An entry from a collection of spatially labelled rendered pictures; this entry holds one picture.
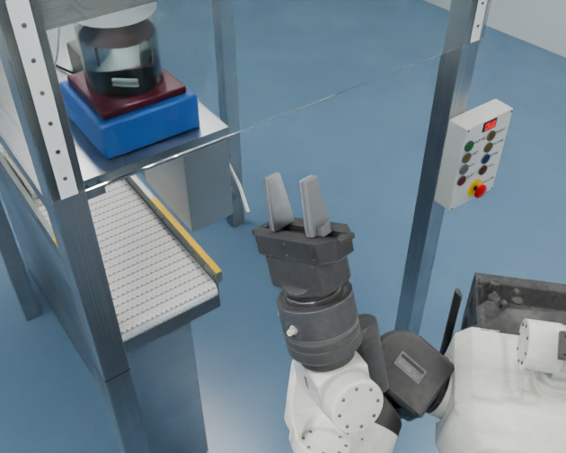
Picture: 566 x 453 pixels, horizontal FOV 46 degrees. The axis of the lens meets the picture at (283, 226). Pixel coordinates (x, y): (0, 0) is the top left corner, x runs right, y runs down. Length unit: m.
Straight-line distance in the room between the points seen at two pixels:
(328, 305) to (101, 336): 0.77
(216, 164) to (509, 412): 0.74
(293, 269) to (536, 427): 0.43
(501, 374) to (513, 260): 2.12
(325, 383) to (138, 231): 1.10
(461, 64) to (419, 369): 0.88
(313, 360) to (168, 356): 1.19
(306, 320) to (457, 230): 2.49
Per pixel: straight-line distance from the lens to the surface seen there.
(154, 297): 1.62
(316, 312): 0.73
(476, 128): 1.73
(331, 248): 0.69
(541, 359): 0.93
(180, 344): 1.91
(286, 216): 0.75
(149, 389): 1.98
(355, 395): 0.77
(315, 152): 3.58
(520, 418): 0.99
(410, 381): 0.99
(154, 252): 1.73
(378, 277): 2.91
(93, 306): 1.36
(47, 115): 1.09
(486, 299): 1.11
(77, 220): 1.22
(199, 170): 1.37
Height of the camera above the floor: 2.07
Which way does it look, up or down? 42 degrees down
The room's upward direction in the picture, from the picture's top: straight up
